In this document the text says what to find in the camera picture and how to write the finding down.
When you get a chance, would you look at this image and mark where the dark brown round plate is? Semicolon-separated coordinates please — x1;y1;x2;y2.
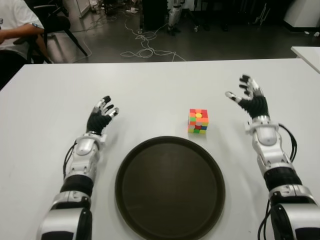
114;135;226;240

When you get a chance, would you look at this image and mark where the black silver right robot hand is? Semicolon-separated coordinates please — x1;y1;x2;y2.
224;74;270;123

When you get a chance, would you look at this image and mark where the multicoloured Rubik's cube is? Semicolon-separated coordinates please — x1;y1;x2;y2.
187;108;209;136

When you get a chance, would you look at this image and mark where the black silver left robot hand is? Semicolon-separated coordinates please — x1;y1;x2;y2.
86;95;120;137

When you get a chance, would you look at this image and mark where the white board panel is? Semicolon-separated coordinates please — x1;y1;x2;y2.
63;0;106;19

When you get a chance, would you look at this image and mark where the black chair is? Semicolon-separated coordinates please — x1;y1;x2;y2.
13;0;89;64

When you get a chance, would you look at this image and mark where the white cable on floor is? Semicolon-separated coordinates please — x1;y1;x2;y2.
83;12;187;62

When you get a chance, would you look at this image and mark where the white cabinet with black base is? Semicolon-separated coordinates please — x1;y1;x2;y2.
283;0;320;33

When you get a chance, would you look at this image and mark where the white side table corner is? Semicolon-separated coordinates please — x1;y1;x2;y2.
291;46;320;75

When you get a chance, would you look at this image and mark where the grey metal folding frame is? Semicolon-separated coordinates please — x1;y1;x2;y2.
252;1;272;26

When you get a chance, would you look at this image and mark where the seated person in white shirt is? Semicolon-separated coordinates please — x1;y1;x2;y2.
0;0;46;91

